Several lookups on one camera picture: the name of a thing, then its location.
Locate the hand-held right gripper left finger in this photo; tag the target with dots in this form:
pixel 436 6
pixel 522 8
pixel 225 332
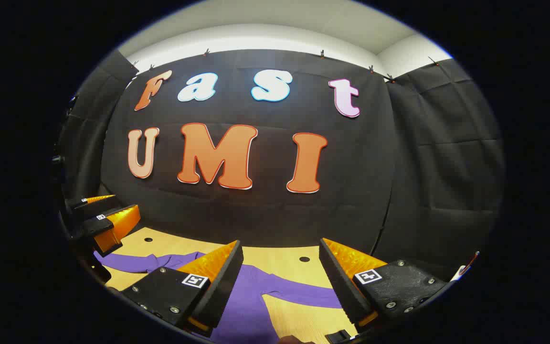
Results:
pixel 222 286

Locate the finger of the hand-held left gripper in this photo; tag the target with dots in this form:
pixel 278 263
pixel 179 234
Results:
pixel 91 206
pixel 91 228

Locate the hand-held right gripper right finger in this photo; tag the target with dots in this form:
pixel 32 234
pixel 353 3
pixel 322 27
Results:
pixel 339 282

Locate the purple shirt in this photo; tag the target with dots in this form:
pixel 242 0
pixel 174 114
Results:
pixel 251 306

